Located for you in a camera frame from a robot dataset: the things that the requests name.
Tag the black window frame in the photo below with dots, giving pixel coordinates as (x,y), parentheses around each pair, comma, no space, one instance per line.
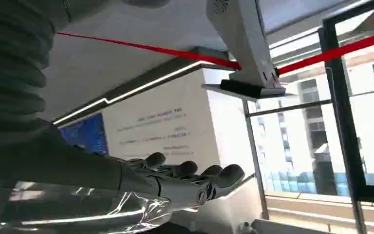
(343,113)

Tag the clear plastic wrap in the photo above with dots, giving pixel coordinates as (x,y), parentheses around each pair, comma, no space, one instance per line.
(77,216)

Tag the ribbed grey right arm sleeve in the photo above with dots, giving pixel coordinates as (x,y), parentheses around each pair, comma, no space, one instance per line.
(11,64)

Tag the white ceiling light strip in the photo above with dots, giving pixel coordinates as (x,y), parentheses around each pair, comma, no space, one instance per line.
(135,88)

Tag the white barrier post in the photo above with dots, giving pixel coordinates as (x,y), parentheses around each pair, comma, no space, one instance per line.
(245,42)

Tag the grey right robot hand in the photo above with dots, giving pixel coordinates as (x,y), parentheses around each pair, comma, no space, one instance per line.
(77,168)

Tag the red barrier belt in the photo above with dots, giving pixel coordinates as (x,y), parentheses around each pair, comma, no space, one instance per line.
(161,50)
(335,51)

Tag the grey metal pole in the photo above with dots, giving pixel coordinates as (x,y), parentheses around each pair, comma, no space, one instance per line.
(254,155)

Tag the white wall text panel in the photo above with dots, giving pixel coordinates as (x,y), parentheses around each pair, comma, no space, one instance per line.
(161,129)

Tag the blue display screen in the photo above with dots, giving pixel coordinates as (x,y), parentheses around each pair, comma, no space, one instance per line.
(85,134)

